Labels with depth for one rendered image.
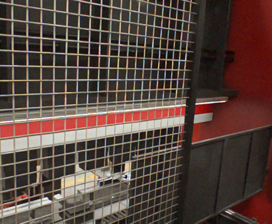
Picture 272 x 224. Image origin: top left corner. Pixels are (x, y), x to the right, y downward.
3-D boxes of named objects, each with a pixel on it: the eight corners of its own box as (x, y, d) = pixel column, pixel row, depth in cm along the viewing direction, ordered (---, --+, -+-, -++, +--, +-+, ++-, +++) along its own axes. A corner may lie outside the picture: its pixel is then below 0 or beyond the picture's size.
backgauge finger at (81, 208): (67, 195, 147) (67, 186, 146) (94, 218, 128) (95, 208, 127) (44, 201, 139) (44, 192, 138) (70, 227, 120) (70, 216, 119)
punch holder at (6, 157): (31, 176, 141) (30, 143, 138) (37, 182, 134) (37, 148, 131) (-2, 183, 131) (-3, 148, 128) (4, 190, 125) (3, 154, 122)
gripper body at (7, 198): (6, 204, 166) (4, 192, 166) (-2, 202, 173) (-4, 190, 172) (17, 201, 171) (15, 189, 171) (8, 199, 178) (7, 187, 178)
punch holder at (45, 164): (68, 167, 154) (68, 138, 150) (75, 173, 147) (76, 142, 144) (40, 173, 144) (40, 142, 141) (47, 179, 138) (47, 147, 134)
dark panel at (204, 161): (260, 189, 188) (270, 124, 179) (262, 190, 186) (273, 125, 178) (124, 259, 115) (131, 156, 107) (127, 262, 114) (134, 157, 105)
